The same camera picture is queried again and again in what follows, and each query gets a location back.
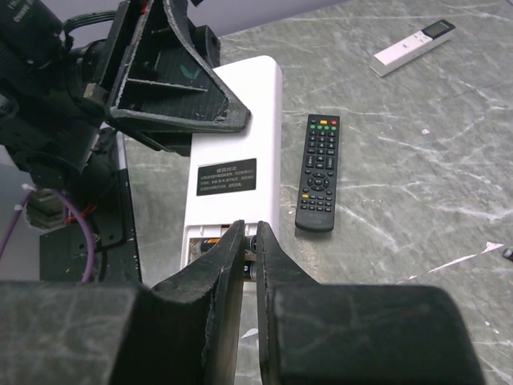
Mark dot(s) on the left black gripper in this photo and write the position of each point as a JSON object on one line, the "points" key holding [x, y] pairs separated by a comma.
{"points": [[153, 76]]}

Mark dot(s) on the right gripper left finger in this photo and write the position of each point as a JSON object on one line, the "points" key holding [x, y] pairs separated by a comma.
{"points": [[184, 330]]}

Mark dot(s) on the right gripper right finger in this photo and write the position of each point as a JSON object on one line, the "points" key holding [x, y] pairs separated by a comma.
{"points": [[313, 333]]}

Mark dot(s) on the red white AC remote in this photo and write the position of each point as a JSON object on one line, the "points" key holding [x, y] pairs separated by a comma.
{"points": [[237, 176]]}

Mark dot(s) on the black TV remote control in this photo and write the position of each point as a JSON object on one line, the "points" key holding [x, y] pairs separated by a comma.
{"points": [[315, 211]]}

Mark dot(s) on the white slim remote control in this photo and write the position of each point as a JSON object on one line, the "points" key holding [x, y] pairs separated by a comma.
{"points": [[411, 47]]}

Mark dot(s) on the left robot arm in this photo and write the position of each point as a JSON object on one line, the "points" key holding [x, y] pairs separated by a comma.
{"points": [[45, 133]]}

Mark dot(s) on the black battery by blue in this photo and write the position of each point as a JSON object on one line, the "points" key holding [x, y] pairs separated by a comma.
{"points": [[201, 246]]}

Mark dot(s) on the black battery near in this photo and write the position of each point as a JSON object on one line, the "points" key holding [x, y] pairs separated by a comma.
{"points": [[508, 254]]}

